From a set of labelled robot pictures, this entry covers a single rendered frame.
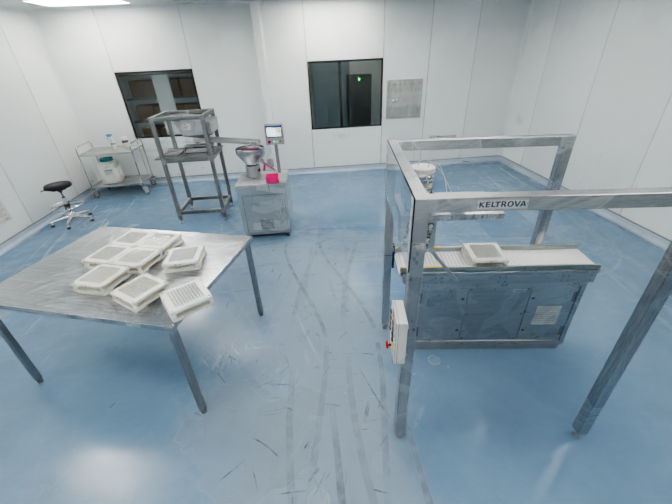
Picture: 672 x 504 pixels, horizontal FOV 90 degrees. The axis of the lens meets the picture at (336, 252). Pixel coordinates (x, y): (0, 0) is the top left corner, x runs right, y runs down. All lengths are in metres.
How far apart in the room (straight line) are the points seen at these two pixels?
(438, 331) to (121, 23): 6.74
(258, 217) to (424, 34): 4.54
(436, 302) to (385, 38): 5.36
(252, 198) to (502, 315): 3.08
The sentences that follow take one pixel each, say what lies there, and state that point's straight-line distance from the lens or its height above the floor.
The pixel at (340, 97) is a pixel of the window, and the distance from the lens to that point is 6.94.
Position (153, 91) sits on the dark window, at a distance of 7.39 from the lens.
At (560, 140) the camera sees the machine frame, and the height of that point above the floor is 1.59.
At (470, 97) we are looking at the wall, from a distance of 7.63.
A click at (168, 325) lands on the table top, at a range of 2.15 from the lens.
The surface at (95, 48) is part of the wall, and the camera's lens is 7.68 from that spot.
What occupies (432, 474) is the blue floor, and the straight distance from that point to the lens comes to 2.38.
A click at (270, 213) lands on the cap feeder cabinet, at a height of 0.36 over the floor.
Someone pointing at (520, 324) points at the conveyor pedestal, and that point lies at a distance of 2.98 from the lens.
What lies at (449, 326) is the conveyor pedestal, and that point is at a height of 0.25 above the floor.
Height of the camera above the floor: 2.11
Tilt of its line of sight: 31 degrees down
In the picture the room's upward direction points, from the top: 3 degrees counter-clockwise
